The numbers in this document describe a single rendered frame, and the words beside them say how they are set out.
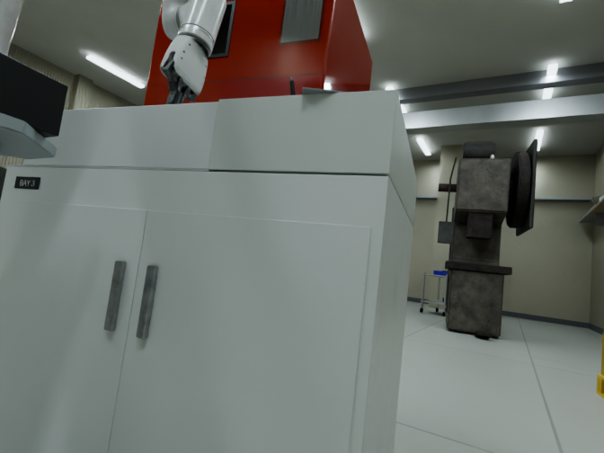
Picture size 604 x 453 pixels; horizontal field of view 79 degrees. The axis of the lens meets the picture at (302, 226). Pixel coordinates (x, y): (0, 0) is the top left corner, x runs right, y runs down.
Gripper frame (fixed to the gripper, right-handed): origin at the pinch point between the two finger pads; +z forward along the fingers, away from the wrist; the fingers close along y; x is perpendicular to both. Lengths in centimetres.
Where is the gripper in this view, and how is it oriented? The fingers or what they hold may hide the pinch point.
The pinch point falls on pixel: (174, 102)
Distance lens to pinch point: 92.8
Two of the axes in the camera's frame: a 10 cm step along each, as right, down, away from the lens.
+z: -1.9, 9.4, -2.9
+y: -3.1, -3.4, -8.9
